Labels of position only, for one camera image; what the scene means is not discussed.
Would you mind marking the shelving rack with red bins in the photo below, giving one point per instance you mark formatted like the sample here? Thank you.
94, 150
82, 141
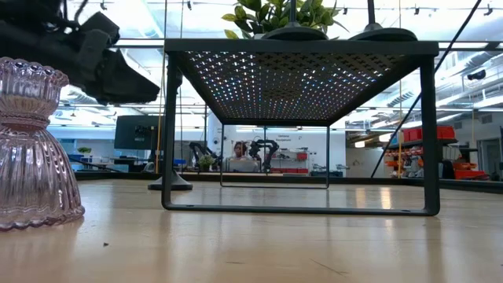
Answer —
410, 134

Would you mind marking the grey overhead beam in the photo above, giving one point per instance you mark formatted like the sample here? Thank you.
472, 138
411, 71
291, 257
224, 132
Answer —
141, 42

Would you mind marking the small green plant black pot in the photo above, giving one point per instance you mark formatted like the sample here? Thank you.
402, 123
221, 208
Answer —
205, 160

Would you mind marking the black perforated metal shelf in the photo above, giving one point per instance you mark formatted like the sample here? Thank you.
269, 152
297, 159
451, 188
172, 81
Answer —
298, 47

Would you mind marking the black computer monitor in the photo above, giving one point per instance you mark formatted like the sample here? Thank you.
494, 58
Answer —
133, 133

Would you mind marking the pink ribbed glass candle holder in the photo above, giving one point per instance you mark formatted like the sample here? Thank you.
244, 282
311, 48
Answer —
35, 157

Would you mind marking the distant leafy green plant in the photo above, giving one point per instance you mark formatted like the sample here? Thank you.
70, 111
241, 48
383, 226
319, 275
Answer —
84, 150

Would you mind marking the white rack with red bins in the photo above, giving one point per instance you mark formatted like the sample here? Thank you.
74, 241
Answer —
302, 156

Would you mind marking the person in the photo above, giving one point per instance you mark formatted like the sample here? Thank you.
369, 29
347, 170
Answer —
239, 149

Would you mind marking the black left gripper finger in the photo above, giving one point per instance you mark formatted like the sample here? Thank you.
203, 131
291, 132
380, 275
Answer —
100, 33
118, 82

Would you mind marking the black aluminium table frame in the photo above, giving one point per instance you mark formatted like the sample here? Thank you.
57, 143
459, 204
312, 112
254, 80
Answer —
353, 181

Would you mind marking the green plant in white pot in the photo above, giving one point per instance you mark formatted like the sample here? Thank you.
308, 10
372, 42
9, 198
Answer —
271, 15

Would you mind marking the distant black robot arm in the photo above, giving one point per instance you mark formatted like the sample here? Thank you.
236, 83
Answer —
267, 147
200, 151

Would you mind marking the black metal candlestick holder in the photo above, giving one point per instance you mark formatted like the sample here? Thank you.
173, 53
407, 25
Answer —
383, 35
294, 33

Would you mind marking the black security camera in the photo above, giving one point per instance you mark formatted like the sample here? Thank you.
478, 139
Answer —
476, 74

